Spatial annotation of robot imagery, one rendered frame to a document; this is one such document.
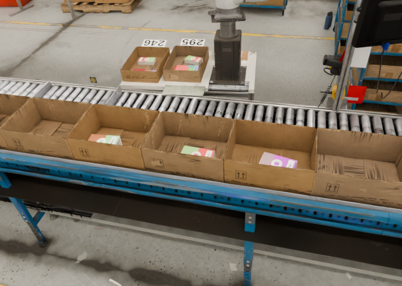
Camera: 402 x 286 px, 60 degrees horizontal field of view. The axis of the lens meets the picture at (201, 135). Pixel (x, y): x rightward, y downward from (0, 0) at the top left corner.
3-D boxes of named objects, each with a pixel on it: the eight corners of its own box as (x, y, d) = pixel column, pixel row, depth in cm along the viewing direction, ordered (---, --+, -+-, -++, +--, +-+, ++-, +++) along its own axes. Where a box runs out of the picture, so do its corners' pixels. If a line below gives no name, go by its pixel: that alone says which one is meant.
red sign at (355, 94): (361, 103, 218) (367, 86, 210) (361, 104, 218) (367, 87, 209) (335, 101, 222) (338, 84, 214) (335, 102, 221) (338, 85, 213)
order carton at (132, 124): (164, 134, 193) (160, 110, 182) (145, 173, 172) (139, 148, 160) (100, 127, 202) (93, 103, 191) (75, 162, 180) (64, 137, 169)
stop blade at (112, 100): (122, 95, 254) (119, 85, 248) (93, 136, 221) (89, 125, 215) (121, 95, 254) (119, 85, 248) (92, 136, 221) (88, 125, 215)
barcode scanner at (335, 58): (319, 67, 215) (325, 52, 208) (339, 70, 213) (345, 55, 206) (319, 72, 210) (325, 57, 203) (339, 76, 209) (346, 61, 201)
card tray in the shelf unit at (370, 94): (355, 72, 292) (358, 61, 286) (395, 75, 285) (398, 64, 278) (357, 99, 263) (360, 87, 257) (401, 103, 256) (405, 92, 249)
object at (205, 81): (256, 54, 289) (256, 50, 287) (254, 93, 246) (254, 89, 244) (141, 51, 305) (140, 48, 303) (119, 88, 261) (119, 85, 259)
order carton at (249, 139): (311, 152, 175) (316, 127, 164) (310, 198, 154) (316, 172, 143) (234, 143, 184) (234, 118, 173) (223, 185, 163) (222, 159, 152)
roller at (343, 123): (337, 112, 222) (340, 118, 224) (341, 170, 184) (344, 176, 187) (346, 109, 219) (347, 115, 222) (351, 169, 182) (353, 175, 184)
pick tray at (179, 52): (209, 57, 283) (209, 46, 277) (201, 82, 255) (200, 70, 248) (176, 56, 288) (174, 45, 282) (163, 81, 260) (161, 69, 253)
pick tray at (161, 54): (171, 58, 286) (169, 46, 280) (158, 83, 258) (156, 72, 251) (138, 57, 291) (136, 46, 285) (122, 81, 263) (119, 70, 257)
